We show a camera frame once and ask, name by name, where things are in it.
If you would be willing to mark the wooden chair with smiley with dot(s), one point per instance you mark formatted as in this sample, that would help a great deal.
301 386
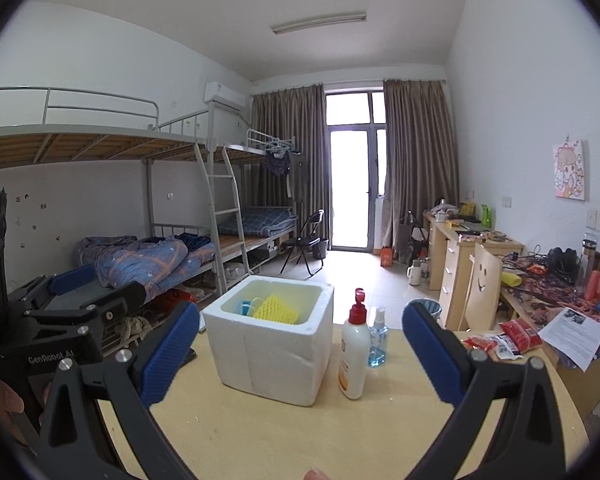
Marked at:
485 285

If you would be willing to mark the blue face mask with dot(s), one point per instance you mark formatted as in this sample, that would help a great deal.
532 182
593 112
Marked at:
245 307

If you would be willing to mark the orange jug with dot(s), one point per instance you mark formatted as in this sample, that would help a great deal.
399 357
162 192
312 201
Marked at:
387 256

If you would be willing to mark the black headphones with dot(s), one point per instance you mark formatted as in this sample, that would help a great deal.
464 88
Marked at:
562 260

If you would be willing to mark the ceiling tube light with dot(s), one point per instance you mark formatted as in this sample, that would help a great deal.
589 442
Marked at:
320 22

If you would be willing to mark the blue patterned quilt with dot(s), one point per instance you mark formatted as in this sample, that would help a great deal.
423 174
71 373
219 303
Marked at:
140 260

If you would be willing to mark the white lotion bottle red cap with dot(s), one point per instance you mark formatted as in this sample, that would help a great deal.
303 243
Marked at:
354 360

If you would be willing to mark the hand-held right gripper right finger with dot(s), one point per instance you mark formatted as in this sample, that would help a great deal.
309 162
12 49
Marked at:
430 355

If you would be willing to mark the person's right hand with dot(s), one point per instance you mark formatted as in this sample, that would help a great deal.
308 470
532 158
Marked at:
317 475

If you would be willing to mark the wooden desk with drawers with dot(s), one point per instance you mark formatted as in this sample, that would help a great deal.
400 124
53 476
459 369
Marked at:
452 265

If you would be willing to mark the black folding chair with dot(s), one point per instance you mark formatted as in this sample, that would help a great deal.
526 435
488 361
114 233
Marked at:
300 245

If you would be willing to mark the clear spray bottle blue liquid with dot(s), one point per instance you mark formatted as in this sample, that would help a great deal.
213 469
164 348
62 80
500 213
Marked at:
377 350

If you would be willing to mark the brown curtain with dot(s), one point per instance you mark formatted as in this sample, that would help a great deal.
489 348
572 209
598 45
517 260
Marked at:
420 150
290 125

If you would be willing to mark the blue trash bin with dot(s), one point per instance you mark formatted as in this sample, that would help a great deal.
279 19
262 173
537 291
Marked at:
427 306

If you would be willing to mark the crumpled clothes pile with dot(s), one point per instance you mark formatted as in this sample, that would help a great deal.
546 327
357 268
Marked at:
180 297

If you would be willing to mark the white foam box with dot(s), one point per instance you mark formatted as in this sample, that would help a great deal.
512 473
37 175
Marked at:
270 360

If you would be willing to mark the wooden desk with patterned cover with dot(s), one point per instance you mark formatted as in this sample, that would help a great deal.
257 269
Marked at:
580 390

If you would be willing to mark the printed paper sheet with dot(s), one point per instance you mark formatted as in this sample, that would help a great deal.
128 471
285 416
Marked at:
575 335

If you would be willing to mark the person's left hand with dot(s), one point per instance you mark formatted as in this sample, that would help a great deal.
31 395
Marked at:
0 410

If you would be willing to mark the row of toiletry bottles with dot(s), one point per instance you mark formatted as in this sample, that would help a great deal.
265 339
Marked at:
592 285

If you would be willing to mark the pink cartoon wall poster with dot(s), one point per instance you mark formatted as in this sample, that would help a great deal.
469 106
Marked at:
572 170

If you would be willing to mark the black flat device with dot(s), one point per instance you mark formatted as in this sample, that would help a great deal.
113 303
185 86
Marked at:
194 355

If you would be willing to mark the hanging dark clothes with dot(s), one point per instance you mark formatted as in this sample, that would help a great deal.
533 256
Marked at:
279 165

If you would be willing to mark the glass balcony door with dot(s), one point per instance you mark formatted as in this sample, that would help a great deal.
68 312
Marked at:
352 185

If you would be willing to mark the large red snack packet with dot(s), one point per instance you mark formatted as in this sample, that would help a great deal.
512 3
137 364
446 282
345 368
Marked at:
520 335

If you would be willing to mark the white wall socket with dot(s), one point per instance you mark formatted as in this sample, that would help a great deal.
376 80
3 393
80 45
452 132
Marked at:
597 220

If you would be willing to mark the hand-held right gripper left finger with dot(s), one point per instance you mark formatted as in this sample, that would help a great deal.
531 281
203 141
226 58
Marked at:
167 355

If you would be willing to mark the yellow foam net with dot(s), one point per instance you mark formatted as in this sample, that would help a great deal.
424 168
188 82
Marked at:
275 310

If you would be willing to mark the yellow pouch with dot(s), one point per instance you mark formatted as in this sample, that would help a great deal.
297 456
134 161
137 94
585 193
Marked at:
510 279

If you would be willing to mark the white air conditioner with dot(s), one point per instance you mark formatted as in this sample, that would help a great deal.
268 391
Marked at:
222 92

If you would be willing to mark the white black snack packet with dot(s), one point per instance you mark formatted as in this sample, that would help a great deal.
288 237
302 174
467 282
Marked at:
505 347

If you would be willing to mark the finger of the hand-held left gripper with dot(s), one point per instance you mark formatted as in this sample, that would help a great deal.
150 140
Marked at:
125 297
72 280

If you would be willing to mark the small red snack packet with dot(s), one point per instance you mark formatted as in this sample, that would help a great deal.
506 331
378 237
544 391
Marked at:
480 344

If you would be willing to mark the grey metal bunk bed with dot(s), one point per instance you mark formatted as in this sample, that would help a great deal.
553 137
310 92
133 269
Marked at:
80 137
260 222

